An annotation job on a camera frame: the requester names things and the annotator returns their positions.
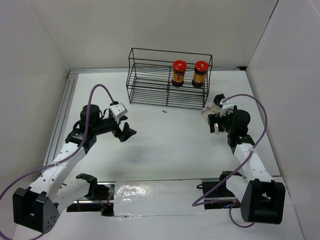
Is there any reflective foil sheet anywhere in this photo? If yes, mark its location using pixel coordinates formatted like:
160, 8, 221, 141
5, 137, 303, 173
113, 179, 206, 217

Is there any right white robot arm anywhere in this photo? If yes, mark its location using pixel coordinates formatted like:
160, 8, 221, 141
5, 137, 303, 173
207, 109, 286, 225

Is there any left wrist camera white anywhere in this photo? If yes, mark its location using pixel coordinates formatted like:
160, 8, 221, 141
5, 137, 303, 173
109, 102, 128, 123

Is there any purple cable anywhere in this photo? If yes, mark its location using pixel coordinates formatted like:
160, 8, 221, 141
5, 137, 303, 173
191, 93, 269, 229
0, 84, 118, 240

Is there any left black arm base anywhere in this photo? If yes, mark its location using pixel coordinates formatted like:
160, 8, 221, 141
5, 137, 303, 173
66, 181, 116, 217

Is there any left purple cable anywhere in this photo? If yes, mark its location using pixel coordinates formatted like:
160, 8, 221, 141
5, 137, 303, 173
0, 84, 118, 240

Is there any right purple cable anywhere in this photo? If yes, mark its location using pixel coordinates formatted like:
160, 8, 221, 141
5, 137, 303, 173
191, 93, 269, 229

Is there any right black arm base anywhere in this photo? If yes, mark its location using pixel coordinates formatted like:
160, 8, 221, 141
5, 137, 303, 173
196, 171, 236, 210

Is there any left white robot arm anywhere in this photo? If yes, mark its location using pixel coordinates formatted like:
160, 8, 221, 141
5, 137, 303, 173
12, 102, 137, 234

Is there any black wire rack shelf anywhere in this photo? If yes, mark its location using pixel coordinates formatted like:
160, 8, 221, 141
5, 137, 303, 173
126, 47, 213, 110

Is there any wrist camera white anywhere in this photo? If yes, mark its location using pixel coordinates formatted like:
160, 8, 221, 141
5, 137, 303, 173
219, 98, 237, 118
109, 102, 128, 123

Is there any red lid sauce jar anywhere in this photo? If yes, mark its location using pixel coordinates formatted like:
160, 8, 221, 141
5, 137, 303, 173
171, 60, 187, 88
191, 60, 209, 88

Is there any aluminium extrusion frame rail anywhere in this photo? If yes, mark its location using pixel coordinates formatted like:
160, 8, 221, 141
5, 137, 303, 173
46, 70, 239, 182

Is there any silver lid blue label jar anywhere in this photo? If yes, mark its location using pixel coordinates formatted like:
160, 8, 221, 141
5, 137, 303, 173
201, 106, 225, 134

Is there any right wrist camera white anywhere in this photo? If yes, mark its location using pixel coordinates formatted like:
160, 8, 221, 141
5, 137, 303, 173
219, 98, 237, 118

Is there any black cap spice bottle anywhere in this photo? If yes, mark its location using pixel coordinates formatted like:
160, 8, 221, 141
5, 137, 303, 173
210, 93, 225, 114

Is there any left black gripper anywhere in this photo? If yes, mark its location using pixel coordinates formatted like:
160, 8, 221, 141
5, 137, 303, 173
92, 114, 137, 142

